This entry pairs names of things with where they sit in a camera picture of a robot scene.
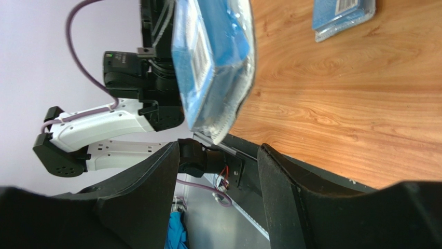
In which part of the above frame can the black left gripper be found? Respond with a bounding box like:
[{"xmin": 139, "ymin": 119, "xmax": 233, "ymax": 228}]
[{"xmin": 139, "ymin": 0, "xmax": 178, "ymax": 101}]

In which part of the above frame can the blue cloth below table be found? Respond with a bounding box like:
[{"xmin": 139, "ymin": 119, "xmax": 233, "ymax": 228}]
[{"xmin": 164, "ymin": 211, "xmax": 189, "ymax": 249}]

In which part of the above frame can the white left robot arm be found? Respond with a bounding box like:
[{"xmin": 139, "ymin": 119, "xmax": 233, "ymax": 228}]
[{"xmin": 33, "ymin": 1, "xmax": 184, "ymax": 177}]

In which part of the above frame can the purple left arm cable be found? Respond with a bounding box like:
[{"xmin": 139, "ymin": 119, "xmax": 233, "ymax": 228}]
[{"xmin": 40, "ymin": 0, "xmax": 120, "ymax": 134}]

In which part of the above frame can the clear blue razor blister pack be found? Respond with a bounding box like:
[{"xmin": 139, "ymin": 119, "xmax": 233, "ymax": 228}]
[
  {"xmin": 312, "ymin": 0, "xmax": 376, "ymax": 43},
  {"xmin": 171, "ymin": 1, "xmax": 258, "ymax": 145}
]

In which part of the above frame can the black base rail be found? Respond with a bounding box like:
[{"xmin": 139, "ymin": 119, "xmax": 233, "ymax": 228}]
[{"xmin": 193, "ymin": 132, "xmax": 375, "ymax": 240}]

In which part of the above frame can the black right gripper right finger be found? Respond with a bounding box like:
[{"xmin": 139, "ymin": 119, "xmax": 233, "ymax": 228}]
[{"xmin": 257, "ymin": 144, "xmax": 441, "ymax": 248}]

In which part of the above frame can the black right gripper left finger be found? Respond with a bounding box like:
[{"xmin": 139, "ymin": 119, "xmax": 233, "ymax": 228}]
[{"xmin": 1, "ymin": 142, "xmax": 179, "ymax": 248}]

